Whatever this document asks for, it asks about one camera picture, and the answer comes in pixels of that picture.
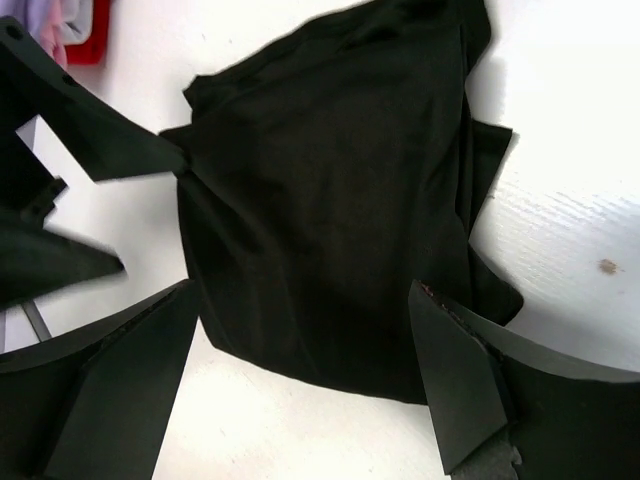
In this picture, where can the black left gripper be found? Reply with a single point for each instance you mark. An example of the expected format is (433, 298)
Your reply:
(35, 261)

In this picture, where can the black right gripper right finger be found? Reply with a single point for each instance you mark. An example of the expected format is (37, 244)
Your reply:
(505, 407)

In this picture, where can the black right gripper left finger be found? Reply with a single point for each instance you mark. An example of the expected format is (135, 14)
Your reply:
(94, 403)

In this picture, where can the black t-shirt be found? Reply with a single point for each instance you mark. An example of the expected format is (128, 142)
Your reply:
(328, 172)

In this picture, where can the folded red t-shirt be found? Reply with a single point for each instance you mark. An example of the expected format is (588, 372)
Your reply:
(92, 51)

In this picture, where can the folded pink t-shirt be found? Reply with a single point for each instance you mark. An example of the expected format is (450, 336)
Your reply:
(66, 23)

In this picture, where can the folded lavender t-shirt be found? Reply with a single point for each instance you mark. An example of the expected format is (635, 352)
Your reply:
(31, 14)

